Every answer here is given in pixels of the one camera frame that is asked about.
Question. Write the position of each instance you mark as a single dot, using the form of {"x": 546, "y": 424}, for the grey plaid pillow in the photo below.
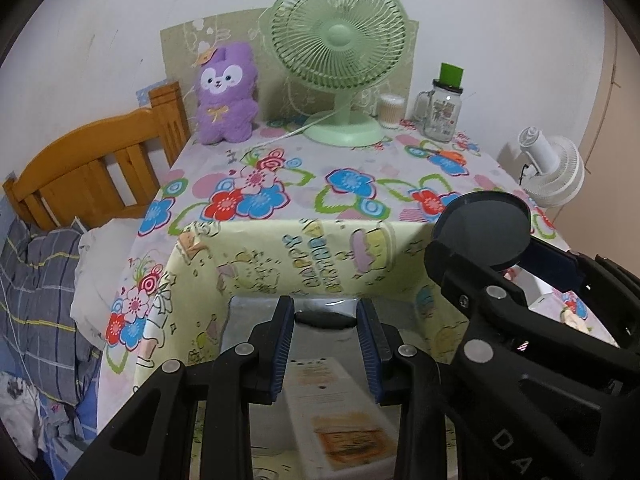
{"x": 40, "y": 300}

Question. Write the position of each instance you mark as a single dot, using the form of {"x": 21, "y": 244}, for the black round disc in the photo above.
{"x": 480, "y": 225}

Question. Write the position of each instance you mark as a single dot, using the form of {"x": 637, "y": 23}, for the beige door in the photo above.
{"x": 620, "y": 110}

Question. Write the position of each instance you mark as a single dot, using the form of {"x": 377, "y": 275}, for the glass jar with green lid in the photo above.
{"x": 442, "y": 115}

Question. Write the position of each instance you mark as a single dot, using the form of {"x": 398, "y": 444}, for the cotton swab container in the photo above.
{"x": 390, "y": 112}

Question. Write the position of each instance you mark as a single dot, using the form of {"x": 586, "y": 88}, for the purple plush toy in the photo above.
{"x": 225, "y": 95}

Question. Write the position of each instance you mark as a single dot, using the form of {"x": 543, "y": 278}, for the white standing fan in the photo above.
{"x": 555, "y": 170}

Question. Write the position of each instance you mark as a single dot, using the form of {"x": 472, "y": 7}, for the wooden bed headboard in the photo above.
{"x": 90, "y": 155}

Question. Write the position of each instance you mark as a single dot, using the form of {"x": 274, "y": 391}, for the door hinge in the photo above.
{"x": 613, "y": 75}

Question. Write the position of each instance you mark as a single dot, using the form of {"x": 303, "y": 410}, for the yellow printed box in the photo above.
{"x": 260, "y": 260}

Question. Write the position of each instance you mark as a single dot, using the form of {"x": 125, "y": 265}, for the beige patterned board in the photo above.
{"x": 180, "y": 45}

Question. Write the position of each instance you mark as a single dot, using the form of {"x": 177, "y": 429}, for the floral tablecloth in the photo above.
{"x": 310, "y": 195}

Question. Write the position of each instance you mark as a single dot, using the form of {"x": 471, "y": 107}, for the blue and white bedding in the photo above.
{"x": 35, "y": 425}

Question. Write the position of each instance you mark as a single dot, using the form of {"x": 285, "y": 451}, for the orange scissors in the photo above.
{"x": 454, "y": 155}

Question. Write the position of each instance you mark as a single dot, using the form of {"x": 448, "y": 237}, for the green desk fan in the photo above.
{"x": 340, "y": 35}

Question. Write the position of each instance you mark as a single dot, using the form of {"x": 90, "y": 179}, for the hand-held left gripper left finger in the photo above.
{"x": 280, "y": 355}

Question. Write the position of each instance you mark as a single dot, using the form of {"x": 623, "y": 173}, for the white pillow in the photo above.
{"x": 107, "y": 260}

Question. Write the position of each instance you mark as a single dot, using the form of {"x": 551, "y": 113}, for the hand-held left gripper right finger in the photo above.
{"x": 370, "y": 355}

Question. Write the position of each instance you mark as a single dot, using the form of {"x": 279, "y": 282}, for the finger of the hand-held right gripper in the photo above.
{"x": 480, "y": 295}
{"x": 555, "y": 265}

